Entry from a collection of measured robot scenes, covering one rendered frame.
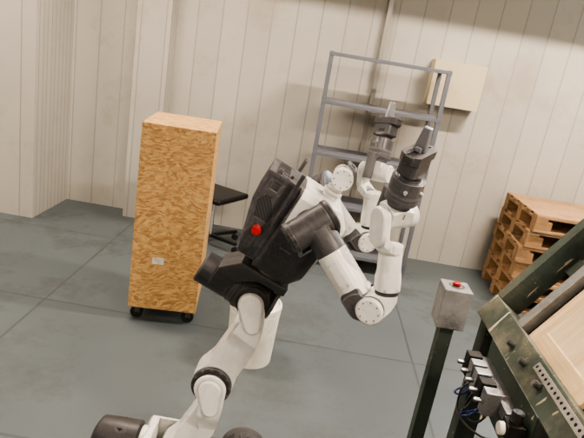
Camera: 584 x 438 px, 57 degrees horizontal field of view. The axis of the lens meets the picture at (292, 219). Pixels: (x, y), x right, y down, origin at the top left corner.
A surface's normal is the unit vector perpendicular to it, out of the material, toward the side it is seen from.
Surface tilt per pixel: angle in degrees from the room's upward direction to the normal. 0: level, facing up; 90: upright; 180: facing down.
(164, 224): 90
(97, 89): 90
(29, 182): 90
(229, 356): 90
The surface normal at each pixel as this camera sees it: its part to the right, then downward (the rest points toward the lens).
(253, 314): -0.06, 0.29
